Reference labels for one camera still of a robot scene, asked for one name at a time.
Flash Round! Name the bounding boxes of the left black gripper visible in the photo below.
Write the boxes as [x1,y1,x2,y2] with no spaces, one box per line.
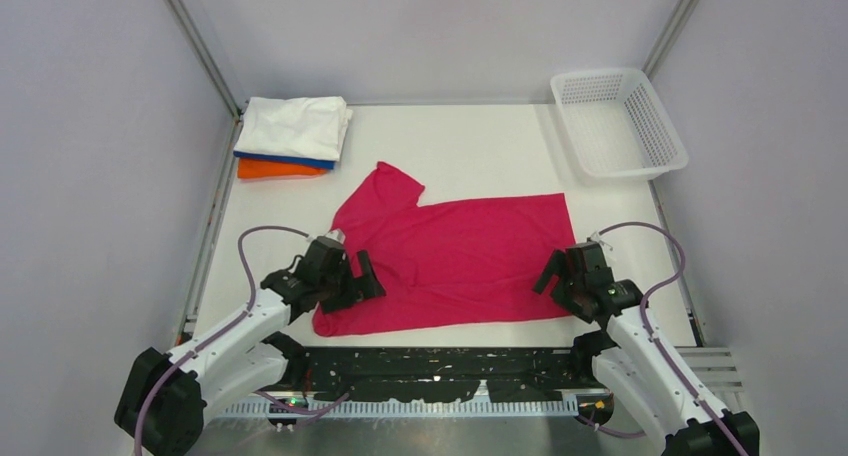
[318,251,383,315]

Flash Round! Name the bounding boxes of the pink t shirt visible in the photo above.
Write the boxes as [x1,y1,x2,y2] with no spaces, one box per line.
[312,162,576,337]

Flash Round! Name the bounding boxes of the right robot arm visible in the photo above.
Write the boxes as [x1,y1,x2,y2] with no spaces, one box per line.
[534,242,760,455]

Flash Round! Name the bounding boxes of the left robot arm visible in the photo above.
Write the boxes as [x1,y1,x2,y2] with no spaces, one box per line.
[114,236,386,455]

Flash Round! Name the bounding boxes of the blue folded t shirt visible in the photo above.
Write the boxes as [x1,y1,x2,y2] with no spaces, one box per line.
[233,151,336,170]

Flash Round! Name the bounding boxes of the white plastic basket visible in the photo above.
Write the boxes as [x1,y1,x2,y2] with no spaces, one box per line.
[550,68,689,185]

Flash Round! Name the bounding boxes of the orange folded t shirt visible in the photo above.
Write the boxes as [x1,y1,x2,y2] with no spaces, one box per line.
[237,158,329,180]

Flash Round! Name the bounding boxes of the white folded t shirt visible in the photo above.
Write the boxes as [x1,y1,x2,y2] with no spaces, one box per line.
[234,96,353,163]

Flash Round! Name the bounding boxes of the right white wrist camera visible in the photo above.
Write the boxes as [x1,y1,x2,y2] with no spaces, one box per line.
[587,232,614,251]

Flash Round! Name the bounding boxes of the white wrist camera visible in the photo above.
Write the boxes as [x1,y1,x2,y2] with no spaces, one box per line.
[325,229,345,244]
[587,232,614,251]

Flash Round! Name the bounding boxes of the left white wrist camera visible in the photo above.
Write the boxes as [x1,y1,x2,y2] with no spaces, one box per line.
[325,229,345,244]

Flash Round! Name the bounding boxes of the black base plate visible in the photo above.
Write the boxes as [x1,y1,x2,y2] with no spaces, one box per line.
[265,347,604,403]

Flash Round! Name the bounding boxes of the aluminium frame rail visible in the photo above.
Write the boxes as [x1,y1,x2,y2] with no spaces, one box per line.
[139,346,743,420]

